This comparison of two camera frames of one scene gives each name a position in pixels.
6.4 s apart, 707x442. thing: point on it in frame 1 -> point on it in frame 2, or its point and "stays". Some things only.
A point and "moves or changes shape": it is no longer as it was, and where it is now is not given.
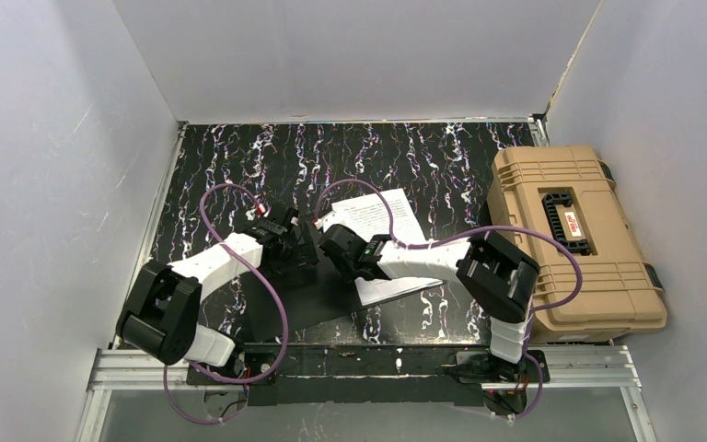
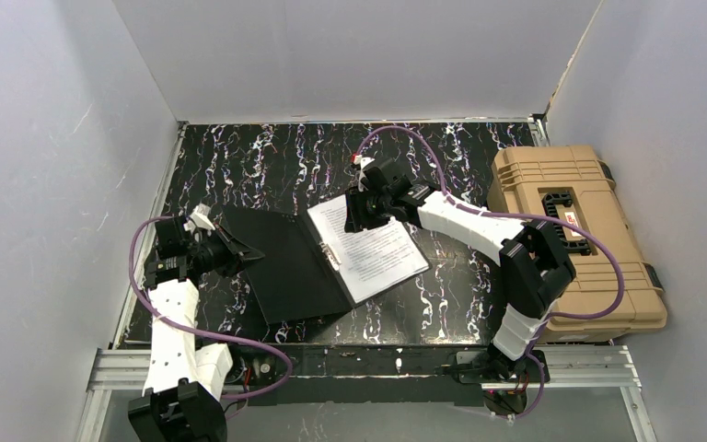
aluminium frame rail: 573,368 stays
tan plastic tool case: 563,205 stays
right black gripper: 334,240 -> 360,209
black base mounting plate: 376,375 stays
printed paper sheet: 387,214 moves or changes shape
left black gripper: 295,245 -> 220,251
